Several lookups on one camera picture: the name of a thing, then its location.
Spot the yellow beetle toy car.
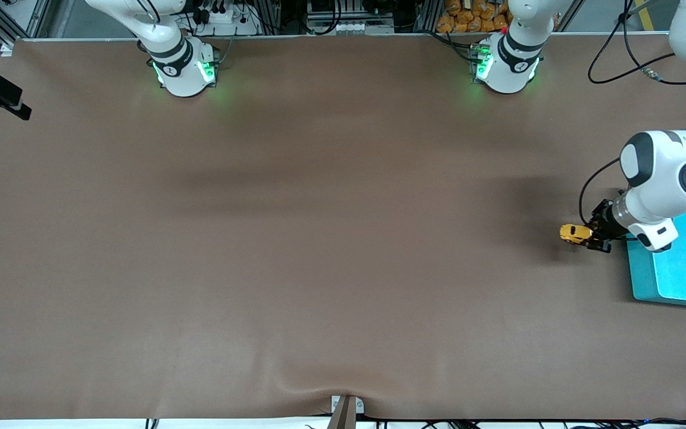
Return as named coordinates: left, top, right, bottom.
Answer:
left=559, top=223, right=594, bottom=245

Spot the pile of orange objects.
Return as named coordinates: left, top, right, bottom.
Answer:
left=436, top=0, right=512, bottom=34

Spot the white power strip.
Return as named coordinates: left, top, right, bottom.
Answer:
left=197, top=6, right=260, bottom=36

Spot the brown table mat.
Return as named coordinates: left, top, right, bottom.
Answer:
left=0, top=35, right=686, bottom=421

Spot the white terminal block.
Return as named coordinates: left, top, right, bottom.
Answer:
left=343, top=23, right=394, bottom=35

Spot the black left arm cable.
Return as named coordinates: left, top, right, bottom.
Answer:
left=578, top=0, right=686, bottom=230

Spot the black base cable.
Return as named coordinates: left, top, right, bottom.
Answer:
left=426, top=29, right=476, bottom=60

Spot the metal table clamp bracket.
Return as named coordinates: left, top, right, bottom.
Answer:
left=330, top=394, right=365, bottom=429

